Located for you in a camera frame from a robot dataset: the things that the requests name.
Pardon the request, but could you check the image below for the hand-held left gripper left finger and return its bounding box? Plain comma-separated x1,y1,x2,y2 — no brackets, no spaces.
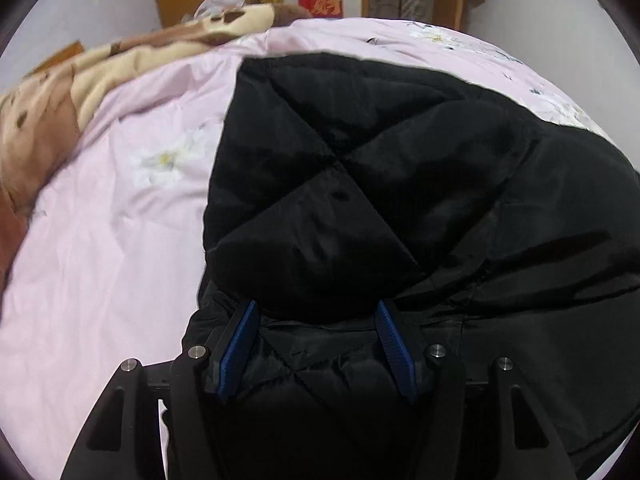
60,300,261,480

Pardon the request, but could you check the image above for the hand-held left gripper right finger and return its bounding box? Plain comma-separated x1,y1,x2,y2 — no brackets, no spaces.
375,299,576,480

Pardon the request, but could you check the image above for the black quilted jacket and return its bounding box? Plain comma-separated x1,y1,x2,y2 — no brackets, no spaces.
165,52,640,480

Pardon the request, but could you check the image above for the pink floral bed sheet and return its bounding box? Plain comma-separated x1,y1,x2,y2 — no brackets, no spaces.
0,16,623,480

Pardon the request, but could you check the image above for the brown patterned blanket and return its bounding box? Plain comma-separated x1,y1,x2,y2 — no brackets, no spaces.
0,2,312,283

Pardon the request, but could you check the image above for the low wooden cabinet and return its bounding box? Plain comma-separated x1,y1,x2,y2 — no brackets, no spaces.
36,39,87,75

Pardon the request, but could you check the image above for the clear plastic bag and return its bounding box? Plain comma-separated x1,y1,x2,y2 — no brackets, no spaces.
194,0,247,19

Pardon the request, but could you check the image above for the large red box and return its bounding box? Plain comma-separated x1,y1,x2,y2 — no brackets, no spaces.
298,0,346,20

